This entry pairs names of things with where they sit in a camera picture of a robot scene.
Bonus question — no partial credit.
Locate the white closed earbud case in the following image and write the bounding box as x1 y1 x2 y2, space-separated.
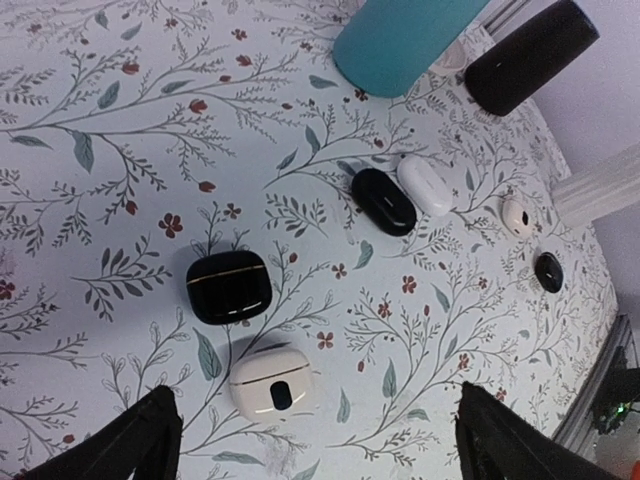
396 155 453 217

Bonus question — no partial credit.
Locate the teal tall cup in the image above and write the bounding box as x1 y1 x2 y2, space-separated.
332 0 487 98

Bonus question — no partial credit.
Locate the aluminium front rail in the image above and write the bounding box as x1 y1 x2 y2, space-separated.
553 314 639 457

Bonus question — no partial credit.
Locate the black earbud case right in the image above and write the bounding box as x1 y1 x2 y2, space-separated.
534 252 564 294

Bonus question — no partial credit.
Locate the black earbud case centre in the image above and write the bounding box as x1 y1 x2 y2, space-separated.
351 168 417 237

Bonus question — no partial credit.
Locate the right aluminium frame post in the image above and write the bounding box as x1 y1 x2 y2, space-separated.
479 0 531 35

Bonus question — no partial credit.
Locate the white earbud case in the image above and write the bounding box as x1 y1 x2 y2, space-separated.
396 155 453 217
501 198 533 240
229 347 315 423

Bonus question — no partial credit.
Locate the black earbud case left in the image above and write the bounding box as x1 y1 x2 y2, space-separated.
186 251 273 325

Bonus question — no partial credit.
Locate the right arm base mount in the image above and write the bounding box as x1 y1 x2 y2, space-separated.
591 346 639 435

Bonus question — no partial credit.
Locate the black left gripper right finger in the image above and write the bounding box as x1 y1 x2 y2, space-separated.
455 382 614 480

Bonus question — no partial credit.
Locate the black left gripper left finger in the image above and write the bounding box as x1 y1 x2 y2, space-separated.
20 385 183 479

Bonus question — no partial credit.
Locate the black earbud case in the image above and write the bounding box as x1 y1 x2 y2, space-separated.
351 168 417 237
186 251 273 325
534 252 564 294

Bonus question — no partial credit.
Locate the black tall cup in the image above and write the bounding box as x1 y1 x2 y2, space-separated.
464 1 600 117

